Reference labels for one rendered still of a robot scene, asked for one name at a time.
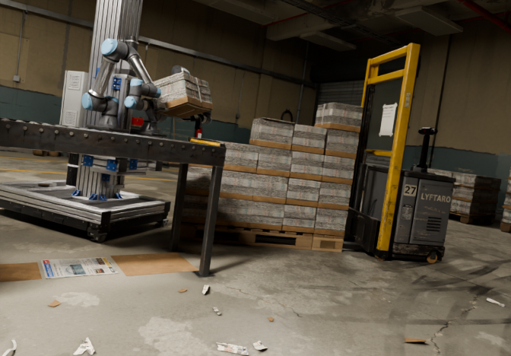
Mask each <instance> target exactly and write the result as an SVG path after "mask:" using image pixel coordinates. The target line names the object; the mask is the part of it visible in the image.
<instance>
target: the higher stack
mask: <svg viewBox="0 0 511 356"><path fill-rule="evenodd" d="M316 112H317V113H316V124H320V123H322V124H323V123H335V124H341V125H346V126H355V127H361V124H362V123H361V122H362V120H361V118H362V113H363V107H361V106H353V105H348V104H343V103H326V104H322V105H319V106H318V110H317V111H316ZM324 129H327V131H326V137H325V144H324V148H323V149H325V150H331V151H341V152H347V153H353V154H356V153H357V146H358V142H359V140H358V139H359V135H358V134H357V133H356V132H352V131H347V130H342V129H332V128H324ZM322 155H324V158H323V159H324V161H323V162H322V168H323V172H322V174H321V175H322V176H329V177H335V178H342V179H347V180H352V179H353V175H354V173H353V172H354V162H355V160H353V159H355V158H350V159H348V158H349V157H338V156H332V155H326V154H322ZM319 182H321V184H320V187H319V197H318V202H321V203H329V204H336V205H349V200H350V199H349V198H350V196H351V186H350V184H343V183H332V182H326V181H320V180H319ZM315 208H316V217H315V222H314V228H315V229H323V230H338V231H345V224H346V220H347V216H348V212H347V211H345V210H340V209H332V208H318V207H315ZM311 234H312V237H313V241H312V246H311V250H321V251H331V252H342V246H343V242H344V237H343V236H335V235H327V234H314V233H311Z"/></svg>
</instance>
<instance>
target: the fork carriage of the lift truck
mask: <svg viewBox="0 0 511 356"><path fill-rule="evenodd" d="M345 211H347V212H348V216H347V220H346V224H345V232H344V235H345V236H346V237H348V238H349V241H351V242H355V243H359V244H360V248H362V249H363V250H366V251H367V252H372V253H373V248H374V243H375V238H376V229H377V224H378V219H377V218H375V217H372V216H370V215H367V214H365V213H363V212H361V211H358V210H356V209H354V208H351V207H348V210H345Z"/></svg>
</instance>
